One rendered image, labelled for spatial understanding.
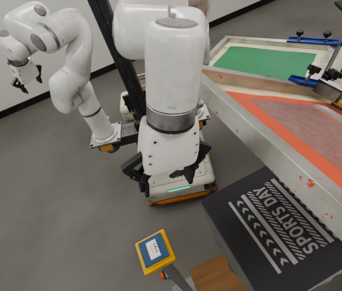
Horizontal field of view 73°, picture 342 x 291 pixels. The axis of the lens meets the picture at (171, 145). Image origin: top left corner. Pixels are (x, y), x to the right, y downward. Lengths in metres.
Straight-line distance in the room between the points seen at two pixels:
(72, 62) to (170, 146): 0.60
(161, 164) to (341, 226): 0.26
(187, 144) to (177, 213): 1.76
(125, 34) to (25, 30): 0.53
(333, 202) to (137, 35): 0.34
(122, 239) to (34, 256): 0.83
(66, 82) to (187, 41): 0.67
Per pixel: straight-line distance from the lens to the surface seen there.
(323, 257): 0.99
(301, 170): 0.38
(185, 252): 1.98
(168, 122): 0.32
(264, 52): 1.90
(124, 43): 0.35
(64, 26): 0.83
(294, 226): 1.01
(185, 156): 0.39
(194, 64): 0.29
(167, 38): 0.27
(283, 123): 0.63
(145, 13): 0.36
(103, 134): 1.15
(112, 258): 2.16
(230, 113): 0.48
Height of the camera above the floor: 1.86
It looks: 46 degrees down
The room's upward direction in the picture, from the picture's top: 19 degrees counter-clockwise
